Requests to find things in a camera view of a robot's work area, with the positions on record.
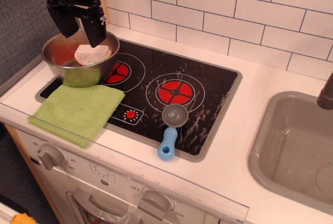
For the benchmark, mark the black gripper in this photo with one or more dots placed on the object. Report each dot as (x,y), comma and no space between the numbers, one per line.
(65,12)

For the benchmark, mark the blue handled grey spoon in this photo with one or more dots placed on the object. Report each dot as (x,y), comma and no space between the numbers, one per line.
(174,116)

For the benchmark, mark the black toy stove top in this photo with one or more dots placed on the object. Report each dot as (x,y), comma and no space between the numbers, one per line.
(152,79)

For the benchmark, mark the red stove button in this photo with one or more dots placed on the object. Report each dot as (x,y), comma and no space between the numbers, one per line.
(130,115)

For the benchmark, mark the white orange toy food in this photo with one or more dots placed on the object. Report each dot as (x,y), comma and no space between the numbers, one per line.
(87,55)

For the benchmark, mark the silver metal bowl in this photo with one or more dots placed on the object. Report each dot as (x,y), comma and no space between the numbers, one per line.
(78,64)

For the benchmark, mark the green microfiber cloth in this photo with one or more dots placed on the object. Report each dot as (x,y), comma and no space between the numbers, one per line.
(77,114)

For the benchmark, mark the grey left oven knob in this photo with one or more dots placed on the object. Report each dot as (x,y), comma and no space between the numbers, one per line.
(50,156)

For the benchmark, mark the grey oven knob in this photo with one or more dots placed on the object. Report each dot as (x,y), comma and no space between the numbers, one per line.
(154,204)
(50,156)

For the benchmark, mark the white toy oven front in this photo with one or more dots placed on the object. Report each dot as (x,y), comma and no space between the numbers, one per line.
(82,191)

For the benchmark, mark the grey right oven knob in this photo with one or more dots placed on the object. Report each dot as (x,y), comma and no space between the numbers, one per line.
(154,204)

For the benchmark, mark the orange yellow object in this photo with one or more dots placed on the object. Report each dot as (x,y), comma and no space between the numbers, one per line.
(22,219)

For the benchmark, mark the grey sink basin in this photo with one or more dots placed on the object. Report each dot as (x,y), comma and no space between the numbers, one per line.
(292,151)

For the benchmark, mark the grey faucet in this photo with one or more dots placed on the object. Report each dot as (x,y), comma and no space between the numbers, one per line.
(325,98)

